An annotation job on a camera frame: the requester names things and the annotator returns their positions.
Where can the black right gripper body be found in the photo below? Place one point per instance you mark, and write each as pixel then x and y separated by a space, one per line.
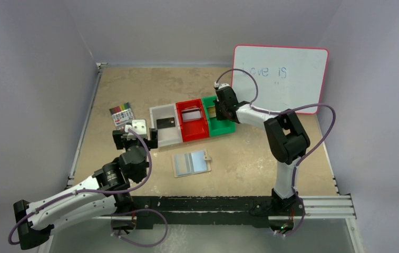
pixel 221 108

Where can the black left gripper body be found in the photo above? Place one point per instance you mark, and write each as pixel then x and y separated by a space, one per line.
pixel 135 136

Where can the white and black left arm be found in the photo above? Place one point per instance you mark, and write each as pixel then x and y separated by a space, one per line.
pixel 104 192

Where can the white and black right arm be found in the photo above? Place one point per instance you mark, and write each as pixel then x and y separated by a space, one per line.
pixel 287 139

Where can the gold card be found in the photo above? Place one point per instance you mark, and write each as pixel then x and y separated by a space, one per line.
pixel 211 112

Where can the black card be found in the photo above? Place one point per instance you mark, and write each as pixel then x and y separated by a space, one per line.
pixel 165 123

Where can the white card with stripe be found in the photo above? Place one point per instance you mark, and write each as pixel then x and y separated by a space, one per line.
pixel 191 115

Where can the white plastic bin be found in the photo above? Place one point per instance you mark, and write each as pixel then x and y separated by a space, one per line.
pixel 167 136

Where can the green plastic bin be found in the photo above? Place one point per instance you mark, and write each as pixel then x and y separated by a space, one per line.
pixel 217 127

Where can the pack of coloured markers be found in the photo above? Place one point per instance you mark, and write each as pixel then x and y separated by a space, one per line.
pixel 121 115

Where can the red plastic bin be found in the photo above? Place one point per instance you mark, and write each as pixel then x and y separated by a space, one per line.
pixel 196 128

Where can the pink framed whiteboard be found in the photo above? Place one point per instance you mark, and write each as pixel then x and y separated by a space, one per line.
pixel 276 78

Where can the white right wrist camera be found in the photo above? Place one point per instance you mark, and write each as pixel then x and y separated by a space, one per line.
pixel 218 86

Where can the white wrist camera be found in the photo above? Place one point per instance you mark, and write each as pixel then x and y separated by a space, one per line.
pixel 218 86
pixel 137 127

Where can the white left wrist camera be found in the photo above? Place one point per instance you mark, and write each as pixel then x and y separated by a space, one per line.
pixel 137 127

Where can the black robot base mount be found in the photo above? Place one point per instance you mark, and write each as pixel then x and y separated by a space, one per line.
pixel 147 222

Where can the aluminium frame rail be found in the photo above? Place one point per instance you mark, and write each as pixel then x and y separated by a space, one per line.
pixel 339 207

